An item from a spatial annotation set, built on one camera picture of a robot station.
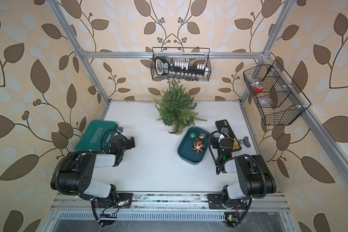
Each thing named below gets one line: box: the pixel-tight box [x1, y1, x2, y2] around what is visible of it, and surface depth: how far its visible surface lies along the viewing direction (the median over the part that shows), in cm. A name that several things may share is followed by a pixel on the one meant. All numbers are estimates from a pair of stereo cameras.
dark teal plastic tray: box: [177, 126, 211, 165], surface depth 95 cm
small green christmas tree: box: [153, 78, 208, 136], surface depth 80 cm
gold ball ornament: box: [198, 132, 206, 141], surface depth 96 cm
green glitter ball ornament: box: [188, 130, 198, 140], surface depth 98 cm
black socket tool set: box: [154, 56, 209, 78], surface depth 85 cm
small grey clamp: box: [238, 136, 251, 148], surface depth 96 cm
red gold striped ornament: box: [192, 140, 205, 154], surface depth 89 cm
